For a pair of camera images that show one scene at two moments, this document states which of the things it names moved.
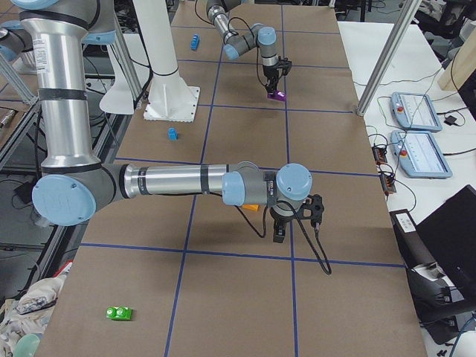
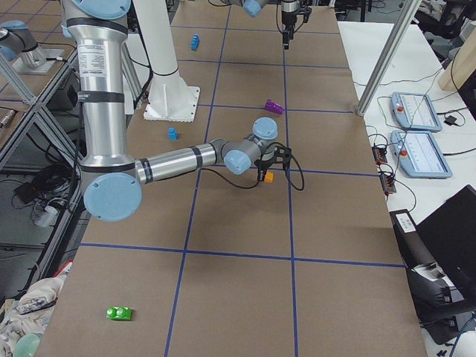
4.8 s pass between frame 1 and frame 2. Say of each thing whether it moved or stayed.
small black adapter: stayed
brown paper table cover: stayed
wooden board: stayed
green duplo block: stayed
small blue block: stayed
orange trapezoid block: moved
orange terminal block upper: stayed
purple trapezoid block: moved
